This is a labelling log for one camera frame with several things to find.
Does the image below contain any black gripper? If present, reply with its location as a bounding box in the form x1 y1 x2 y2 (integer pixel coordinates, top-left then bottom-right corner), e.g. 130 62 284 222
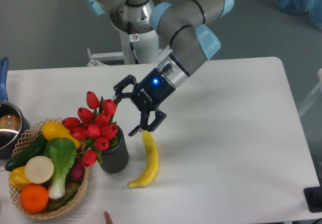
112 67 177 137

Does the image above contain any red tulip bouquet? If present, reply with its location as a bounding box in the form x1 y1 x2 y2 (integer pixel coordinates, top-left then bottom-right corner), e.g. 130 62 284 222
62 91 118 167

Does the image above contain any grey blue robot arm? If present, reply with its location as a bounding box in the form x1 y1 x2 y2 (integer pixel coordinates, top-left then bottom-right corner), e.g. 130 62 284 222
86 0 234 135

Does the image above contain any dark grey ribbed vase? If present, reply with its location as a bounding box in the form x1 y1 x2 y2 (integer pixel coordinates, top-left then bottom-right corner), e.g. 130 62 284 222
100 127 129 174

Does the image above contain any person fingertip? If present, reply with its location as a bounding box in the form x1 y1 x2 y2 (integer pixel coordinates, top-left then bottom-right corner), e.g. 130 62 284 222
104 211 113 224

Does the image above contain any yellow plastic banana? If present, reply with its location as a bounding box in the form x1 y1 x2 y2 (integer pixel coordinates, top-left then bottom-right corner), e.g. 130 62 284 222
127 131 159 189

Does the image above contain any green bok choy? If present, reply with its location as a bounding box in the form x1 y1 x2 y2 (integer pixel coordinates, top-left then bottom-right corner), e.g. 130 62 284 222
44 137 76 199

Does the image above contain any yellow squash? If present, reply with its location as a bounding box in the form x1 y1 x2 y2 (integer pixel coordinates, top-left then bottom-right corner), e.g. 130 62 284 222
41 122 82 149

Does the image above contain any purple red onion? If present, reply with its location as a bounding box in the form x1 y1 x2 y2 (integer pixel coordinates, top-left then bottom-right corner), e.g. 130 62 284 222
69 158 85 181

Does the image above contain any dark green cucumber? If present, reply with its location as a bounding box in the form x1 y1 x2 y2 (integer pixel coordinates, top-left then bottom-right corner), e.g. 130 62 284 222
5 134 48 172

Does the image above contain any white round radish slice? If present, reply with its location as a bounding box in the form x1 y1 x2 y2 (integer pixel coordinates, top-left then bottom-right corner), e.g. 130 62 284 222
24 156 54 184

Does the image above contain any green chili pepper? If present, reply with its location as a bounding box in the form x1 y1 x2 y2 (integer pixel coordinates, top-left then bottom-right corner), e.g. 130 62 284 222
47 188 78 212

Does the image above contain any dark blue saucepan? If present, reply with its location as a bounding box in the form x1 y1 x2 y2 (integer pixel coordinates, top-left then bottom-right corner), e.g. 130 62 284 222
1 57 30 160

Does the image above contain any orange fruit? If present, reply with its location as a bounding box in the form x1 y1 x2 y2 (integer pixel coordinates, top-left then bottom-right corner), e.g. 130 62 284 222
20 184 49 213

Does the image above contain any yellow bell pepper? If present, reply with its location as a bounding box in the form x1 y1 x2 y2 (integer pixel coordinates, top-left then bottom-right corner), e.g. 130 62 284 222
9 166 32 190

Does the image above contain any black device at table edge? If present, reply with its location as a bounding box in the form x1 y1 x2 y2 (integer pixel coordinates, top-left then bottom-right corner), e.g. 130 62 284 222
303 186 321 213

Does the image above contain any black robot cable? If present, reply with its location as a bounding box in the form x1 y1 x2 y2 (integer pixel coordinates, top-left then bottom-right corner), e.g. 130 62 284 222
127 21 139 65

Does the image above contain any white metal frame right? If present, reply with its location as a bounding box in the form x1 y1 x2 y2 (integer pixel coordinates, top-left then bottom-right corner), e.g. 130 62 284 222
298 69 321 118

